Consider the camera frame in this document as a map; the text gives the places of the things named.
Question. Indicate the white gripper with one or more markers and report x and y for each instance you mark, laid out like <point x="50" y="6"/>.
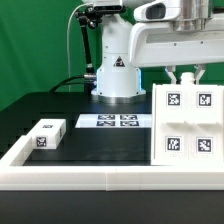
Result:
<point x="156" y="44"/>

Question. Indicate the white cabinet door panel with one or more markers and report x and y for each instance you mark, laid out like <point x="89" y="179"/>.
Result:
<point x="172" y="138"/>
<point x="208" y="119"/>

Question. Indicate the white cabinet box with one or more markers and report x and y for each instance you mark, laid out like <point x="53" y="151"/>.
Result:
<point x="187" y="78"/>

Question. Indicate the white rectangular block with tags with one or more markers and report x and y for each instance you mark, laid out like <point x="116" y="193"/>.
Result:
<point x="47" y="133"/>

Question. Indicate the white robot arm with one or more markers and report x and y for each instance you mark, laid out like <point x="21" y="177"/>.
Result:
<point x="117" y="79"/>

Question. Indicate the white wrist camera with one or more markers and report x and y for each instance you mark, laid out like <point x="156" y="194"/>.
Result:
<point x="158" y="10"/>

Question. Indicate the black articulated camera mount arm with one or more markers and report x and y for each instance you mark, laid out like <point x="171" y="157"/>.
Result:
<point x="88" y="19"/>

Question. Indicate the white flat tag base plate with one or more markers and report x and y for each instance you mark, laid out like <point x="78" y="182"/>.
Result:
<point x="114" y="121"/>

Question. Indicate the white U-shaped boundary frame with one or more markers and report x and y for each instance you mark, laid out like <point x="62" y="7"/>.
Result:
<point x="15" y="175"/>

